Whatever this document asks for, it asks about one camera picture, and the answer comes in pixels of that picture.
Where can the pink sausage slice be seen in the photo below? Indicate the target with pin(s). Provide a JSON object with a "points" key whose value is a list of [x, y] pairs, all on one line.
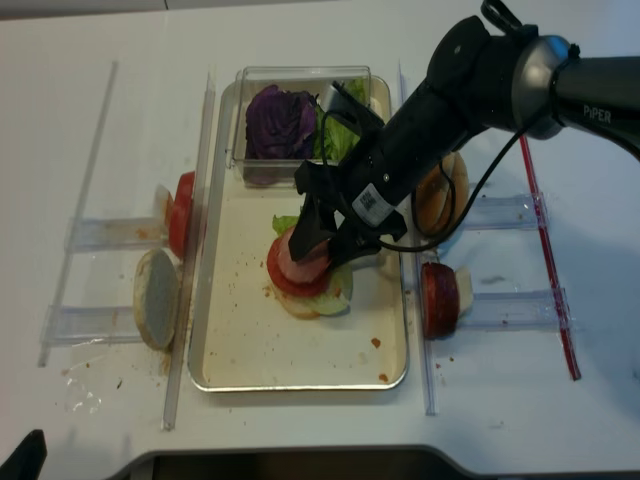
{"points": [[307, 270]]}

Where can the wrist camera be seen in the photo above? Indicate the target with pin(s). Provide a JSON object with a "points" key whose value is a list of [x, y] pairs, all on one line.
{"points": [[337, 102]]}

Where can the lettuce leaf on bun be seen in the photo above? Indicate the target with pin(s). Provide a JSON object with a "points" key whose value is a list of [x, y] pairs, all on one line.
{"points": [[340, 278]]}

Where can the clear holder lower right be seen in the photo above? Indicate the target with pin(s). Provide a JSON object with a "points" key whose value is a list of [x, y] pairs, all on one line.
{"points": [[541, 310]]}

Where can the black object bottom left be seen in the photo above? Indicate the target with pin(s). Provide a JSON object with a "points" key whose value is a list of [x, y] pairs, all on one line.
{"points": [[27, 460]]}

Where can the clear holder lower left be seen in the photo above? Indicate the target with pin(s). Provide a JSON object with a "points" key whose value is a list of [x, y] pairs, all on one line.
{"points": [[74, 325]]}

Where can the clear holder upper right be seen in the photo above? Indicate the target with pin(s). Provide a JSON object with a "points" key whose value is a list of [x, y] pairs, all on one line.
{"points": [[518, 212]]}

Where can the upright bun half left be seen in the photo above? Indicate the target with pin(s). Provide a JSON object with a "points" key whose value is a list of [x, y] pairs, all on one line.
{"points": [[155, 298]]}

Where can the stack of sausage slices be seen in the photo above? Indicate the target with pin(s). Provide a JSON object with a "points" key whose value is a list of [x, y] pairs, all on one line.
{"points": [[441, 302]]}

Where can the clear rail far left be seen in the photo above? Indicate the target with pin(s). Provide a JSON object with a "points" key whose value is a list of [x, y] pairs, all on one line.
{"points": [[85, 190]]}

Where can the clear rail left of tray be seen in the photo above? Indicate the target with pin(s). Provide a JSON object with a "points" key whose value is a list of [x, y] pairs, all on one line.
{"points": [[189, 266]]}

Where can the red plastic rail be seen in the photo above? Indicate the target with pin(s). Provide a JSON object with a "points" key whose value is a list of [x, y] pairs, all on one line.
{"points": [[545, 250]]}

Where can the silver metal tray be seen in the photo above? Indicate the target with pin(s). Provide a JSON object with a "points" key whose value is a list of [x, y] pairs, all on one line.
{"points": [[243, 339]]}

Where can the sesame bun top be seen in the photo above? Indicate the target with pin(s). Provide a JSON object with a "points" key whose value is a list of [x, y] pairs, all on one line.
{"points": [[431, 200]]}

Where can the bottom bun on tray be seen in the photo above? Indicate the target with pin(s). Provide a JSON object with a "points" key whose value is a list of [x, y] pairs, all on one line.
{"points": [[329, 303]]}

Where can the clear rail right of tray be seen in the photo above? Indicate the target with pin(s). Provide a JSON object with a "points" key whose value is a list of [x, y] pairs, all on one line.
{"points": [[429, 389]]}

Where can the purple cabbage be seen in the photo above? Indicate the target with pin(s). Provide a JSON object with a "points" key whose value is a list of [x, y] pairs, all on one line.
{"points": [[280, 125]]}

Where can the plain bun half right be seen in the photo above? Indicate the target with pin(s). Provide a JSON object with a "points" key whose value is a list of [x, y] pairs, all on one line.
{"points": [[455, 199]]}

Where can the clear rail of tray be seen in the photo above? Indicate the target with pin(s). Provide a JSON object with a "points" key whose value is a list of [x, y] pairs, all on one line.
{"points": [[189, 266], [429, 389]]}

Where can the upright tomato slice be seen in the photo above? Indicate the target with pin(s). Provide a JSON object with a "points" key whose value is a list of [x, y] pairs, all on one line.
{"points": [[180, 214]]}

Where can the green lettuce in container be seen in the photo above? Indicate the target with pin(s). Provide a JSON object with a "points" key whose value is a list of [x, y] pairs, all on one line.
{"points": [[338, 140]]}

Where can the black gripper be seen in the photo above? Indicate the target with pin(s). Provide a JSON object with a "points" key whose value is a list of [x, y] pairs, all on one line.
{"points": [[354, 227]]}

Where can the white cheese slice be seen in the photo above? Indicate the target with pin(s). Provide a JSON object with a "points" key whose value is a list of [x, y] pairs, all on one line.
{"points": [[464, 288]]}

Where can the clear holder upper left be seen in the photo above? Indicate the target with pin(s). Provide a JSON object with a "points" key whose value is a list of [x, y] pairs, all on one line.
{"points": [[94, 235]]}

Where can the tomato slice on bun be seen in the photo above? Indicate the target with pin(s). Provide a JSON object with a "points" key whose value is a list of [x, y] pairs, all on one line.
{"points": [[304, 290]]}

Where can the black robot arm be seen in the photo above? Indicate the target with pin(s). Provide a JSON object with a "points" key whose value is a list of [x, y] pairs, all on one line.
{"points": [[489, 71]]}

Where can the clear holder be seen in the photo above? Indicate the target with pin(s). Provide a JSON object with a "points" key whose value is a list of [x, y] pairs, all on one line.
{"points": [[74, 325], [94, 235], [541, 310], [518, 212]]}

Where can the clear plastic container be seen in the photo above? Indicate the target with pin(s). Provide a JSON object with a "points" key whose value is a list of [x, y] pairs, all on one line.
{"points": [[251, 80]]}

